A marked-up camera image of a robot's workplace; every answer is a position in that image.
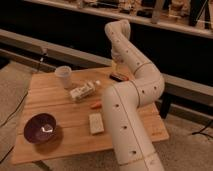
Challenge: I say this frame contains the black eraser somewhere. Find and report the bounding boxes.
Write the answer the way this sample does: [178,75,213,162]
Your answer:
[109,73,129,82]

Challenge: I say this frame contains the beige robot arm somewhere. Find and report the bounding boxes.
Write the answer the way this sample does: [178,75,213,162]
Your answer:
[102,20,165,171]

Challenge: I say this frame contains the orange carrot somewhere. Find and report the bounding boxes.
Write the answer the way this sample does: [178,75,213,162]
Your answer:
[90,101,102,109]

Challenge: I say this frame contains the plastic bottle with label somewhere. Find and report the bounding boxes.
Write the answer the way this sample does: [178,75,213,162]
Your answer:
[70,80,101,102]

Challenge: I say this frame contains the white rectangular sponge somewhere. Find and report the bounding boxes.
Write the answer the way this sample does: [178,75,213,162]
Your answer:
[89,113,104,135]

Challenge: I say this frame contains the translucent plastic cup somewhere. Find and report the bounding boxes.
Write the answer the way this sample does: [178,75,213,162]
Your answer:
[54,66,72,89]

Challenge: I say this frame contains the purple bowl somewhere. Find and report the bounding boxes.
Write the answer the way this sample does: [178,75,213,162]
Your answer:
[24,113,56,144]

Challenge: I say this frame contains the cluttered background shelf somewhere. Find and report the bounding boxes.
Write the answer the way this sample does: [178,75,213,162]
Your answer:
[25,0,213,39]

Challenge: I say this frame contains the long beige bench rail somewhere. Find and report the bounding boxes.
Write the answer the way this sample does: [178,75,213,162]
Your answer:
[0,29,213,107]

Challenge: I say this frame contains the black cable at right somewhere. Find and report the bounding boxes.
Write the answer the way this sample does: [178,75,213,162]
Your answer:
[191,119,213,138]

